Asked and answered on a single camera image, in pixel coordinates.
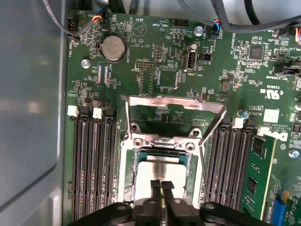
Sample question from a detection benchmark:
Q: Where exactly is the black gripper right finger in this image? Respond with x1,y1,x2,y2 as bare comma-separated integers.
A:
162,180,268,226

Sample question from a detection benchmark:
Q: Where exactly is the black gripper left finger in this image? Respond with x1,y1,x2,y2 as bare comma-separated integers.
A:
68,179,164,226

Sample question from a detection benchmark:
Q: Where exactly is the silver CPU chip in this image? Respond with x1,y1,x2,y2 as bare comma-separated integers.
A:
134,150,192,203

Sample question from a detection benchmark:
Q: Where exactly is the metal locking lever wire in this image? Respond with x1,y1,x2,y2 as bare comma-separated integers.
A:
198,142,212,203

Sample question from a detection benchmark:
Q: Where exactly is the metal socket cover frame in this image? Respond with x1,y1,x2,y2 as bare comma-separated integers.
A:
125,95,228,145

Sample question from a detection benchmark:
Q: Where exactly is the CPU socket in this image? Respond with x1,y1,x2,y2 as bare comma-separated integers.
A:
117,121,207,205

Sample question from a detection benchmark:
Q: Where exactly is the black RAM slot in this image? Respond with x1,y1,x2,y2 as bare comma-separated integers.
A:
206,116,233,210
66,105,88,215
218,117,245,210
229,117,257,210
93,107,109,212
79,106,99,214
104,107,119,212

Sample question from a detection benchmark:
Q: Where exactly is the blue expansion slot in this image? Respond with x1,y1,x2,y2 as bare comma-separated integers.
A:
268,196,287,226

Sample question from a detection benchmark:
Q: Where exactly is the green RAM stick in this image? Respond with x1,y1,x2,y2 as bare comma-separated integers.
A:
241,127,276,214

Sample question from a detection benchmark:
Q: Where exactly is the green motherboard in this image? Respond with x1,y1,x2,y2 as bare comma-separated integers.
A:
64,9,301,226

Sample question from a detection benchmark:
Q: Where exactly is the round coin cell battery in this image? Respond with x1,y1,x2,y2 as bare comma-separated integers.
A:
100,34,126,64

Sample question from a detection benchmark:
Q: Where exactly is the thick dark cable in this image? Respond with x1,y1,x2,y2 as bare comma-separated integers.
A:
210,0,301,34

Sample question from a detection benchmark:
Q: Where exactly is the grey fan cable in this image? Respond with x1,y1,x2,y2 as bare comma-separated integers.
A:
43,0,82,40

